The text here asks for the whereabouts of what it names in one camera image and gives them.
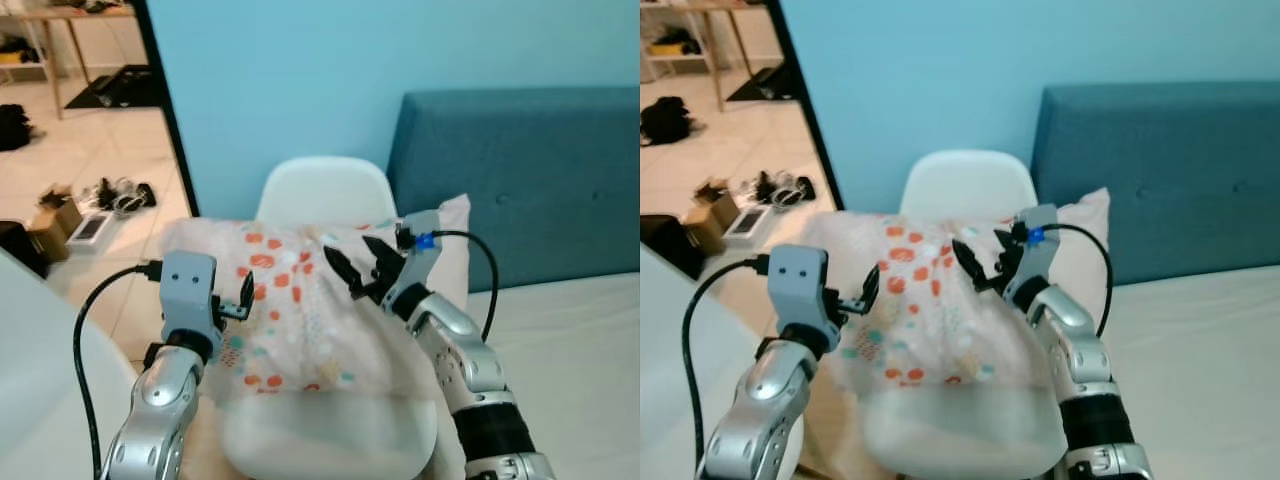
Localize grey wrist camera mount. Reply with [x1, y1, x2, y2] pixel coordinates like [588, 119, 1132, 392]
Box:
[1003, 204, 1061, 301]
[158, 251, 221, 336]
[765, 244, 833, 331]
[383, 210, 442, 306]

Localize flat white device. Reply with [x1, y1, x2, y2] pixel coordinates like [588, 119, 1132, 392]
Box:
[724, 205, 771, 241]
[66, 211, 117, 252]

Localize white shelf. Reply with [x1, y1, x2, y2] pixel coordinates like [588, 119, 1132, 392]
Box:
[640, 0, 716, 83]
[0, 0, 51, 86]

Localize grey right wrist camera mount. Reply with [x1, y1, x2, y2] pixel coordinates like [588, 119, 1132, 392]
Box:
[1003, 204, 1061, 301]
[383, 210, 442, 306]

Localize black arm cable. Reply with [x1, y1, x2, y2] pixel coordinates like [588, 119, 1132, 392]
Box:
[72, 260, 163, 480]
[398, 228, 500, 343]
[1015, 222, 1115, 339]
[681, 253, 769, 471]

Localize black bag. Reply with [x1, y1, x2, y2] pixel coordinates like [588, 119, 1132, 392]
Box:
[0, 103, 37, 153]
[640, 96, 701, 147]

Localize black tangle of cables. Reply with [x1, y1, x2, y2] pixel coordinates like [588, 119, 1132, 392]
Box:
[740, 170, 817, 209]
[84, 177, 158, 217]

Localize yellow and black item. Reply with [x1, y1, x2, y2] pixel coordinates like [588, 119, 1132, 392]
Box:
[648, 28, 703, 58]
[0, 35, 41, 67]

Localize white plastic chair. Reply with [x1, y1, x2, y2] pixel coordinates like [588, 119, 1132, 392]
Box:
[218, 156, 443, 480]
[860, 150, 1069, 480]

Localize blue upholstered headboard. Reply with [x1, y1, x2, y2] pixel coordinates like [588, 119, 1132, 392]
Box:
[386, 86, 641, 293]
[1030, 80, 1280, 286]

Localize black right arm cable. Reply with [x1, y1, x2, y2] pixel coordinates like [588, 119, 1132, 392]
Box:
[398, 228, 500, 343]
[1015, 222, 1115, 339]

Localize black door frame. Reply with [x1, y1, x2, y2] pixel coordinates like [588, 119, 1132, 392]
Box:
[765, 0, 846, 213]
[130, 0, 201, 221]

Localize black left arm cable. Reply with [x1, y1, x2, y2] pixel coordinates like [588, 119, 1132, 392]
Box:
[72, 260, 163, 480]
[681, 253, 769, 471]

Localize wooden table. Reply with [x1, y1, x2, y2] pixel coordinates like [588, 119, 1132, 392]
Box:
[14, 3, 139, 121]
[660, 0, 776, 113]

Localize cream pillow with orange dots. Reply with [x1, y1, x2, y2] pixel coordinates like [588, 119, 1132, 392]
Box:
[800, 187, 1113, 396]
[158, 193, 473, 401]

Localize black case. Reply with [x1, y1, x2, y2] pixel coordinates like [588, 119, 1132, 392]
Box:
[0, 220, 51, 280]
[640, 213, 706, 281]

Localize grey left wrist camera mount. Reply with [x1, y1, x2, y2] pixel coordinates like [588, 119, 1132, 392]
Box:
[765, 244, 833, 331]
[158, 251, 221, 336]

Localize black floor mat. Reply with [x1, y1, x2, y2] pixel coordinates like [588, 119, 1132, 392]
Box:
[64, 64, 163, 110]
[726, 65, 801, 103]

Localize white bed mattress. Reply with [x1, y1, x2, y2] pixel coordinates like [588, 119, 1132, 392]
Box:
[430, 270, 641, 480]
[1060, 265, 1280, 480]

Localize brown cardboard box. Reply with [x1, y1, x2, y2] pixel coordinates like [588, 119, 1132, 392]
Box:
[684, 180, 743, 253]
[27, 185, 84, 263]

